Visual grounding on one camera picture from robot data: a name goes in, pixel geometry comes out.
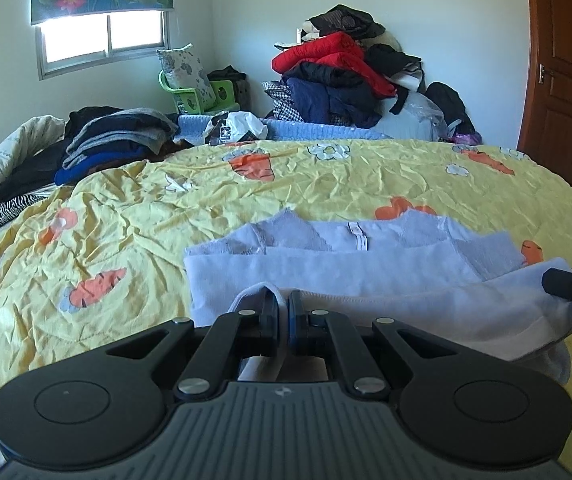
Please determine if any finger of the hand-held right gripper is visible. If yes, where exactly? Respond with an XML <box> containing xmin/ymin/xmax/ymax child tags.
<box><xmin>541</xmin><ymin>267</ymin><xmax>572</xmax><ymax>307</ymax></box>

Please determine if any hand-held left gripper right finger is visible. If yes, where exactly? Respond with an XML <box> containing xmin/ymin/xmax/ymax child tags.
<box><xmin>287</xmin><ymin>290</ymin><xmax>449</xmax><ymax>402</ymax></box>

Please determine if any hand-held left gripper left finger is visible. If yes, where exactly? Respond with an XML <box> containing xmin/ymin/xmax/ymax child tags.
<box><xmin>100</xmin><ymin>286</ymin><xmax>281</xmax><ymax>402</ymax></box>

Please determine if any lilac long-sleeved sweater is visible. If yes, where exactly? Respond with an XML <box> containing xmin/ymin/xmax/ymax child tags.
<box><xmin>184</xmin><ymin>210</ymin><xmax>572</xmax><ymax>387</ymax></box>

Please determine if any pile of folded clothes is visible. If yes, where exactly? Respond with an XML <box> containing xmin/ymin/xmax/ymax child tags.
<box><xmin>56</xmin><ymin>106</ymin><xmax>181</xmax><ymax>187</ymax></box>

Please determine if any yellow carrot print blanket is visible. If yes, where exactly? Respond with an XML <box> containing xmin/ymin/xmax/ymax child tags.
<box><xmin>0</xmin><ymin>137</ymin><xmax>572</xmax><ymax>480</ymax></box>

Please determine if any blue knitted blanket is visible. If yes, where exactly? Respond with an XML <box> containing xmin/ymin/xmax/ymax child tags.
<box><xmin>173</xmin><ymin>114</ymin><xmax>395</xmax><ymax>146</ymax></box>

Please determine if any white plastic bag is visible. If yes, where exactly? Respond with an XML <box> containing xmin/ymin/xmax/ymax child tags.
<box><xmin>205</xmin><ymin>110</ymin><xmax>269</xmax><ymax>145</ymax></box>

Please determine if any brown wooden door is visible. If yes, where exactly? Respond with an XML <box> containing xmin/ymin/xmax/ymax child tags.
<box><xmin>516</xmin><ymin>0</ymin><xmax>572</xmax><ymax>206</ymax></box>

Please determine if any black white checked cloth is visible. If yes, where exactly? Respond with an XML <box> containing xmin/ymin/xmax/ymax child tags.
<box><xmin>263</xmin><ymin>80</ymin><xmax>307</xmax><ymax>124</ymax></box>

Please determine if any navy padded jacket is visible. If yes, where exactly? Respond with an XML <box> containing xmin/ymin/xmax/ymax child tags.
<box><xmin>283</xmin><ymin>62</ymin><xmax>383</xmax><ymax>129</ymax></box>

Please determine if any green plastic chair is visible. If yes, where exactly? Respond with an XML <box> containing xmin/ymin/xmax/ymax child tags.
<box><xmin>158</xmin><ymin>70</ymin><xmax>241</xmax><ymax>115</ymax></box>

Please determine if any clear plastic bag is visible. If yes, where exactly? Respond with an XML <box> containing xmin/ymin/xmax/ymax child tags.
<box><xmin>380</xmin><ymin>90</ymin><xmax>450</xmax><ymax>142</ymax></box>

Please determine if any black fabric bag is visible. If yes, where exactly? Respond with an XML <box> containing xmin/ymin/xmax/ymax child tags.
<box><xmin>208</xmin><ymin>65</ymin><xmax>248</xmax><ymax>107</ymax></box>

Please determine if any grey floral pillow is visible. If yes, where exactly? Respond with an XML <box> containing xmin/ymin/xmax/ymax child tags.
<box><xmin>157</xmin><ymin>44</ymin><xmax>217</xmax><ymax>106</ymax></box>

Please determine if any red padded jacket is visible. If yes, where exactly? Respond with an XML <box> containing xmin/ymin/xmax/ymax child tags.
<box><xmin>272</xmin><ymin>31</ymin><xmax>397</xmax><ymax>99</ymax></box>

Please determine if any zebra striped cloth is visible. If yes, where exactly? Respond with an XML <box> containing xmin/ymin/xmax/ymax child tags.
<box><xmin>0</xmin><ymin>192</ymin><xmax>47</xmax><ymax>249</ymax></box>

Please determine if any black patterned garment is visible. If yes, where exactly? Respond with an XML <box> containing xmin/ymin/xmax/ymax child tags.
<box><xmin>310</xmin><ymin>4</ymin><xmax>387</xmax><ymax>41</ymax></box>

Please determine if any white quilt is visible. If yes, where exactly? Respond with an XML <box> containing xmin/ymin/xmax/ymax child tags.
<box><xmin>0</xmin><ymin>116</ymin><xmax>66</xmax><ymax>222</ymax></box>

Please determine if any sliding window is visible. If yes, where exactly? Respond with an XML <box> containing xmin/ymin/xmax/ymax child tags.
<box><xmin>36</xmin><ymin>10</ymin><xmax>175</xmax><ymax>81</ymax></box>

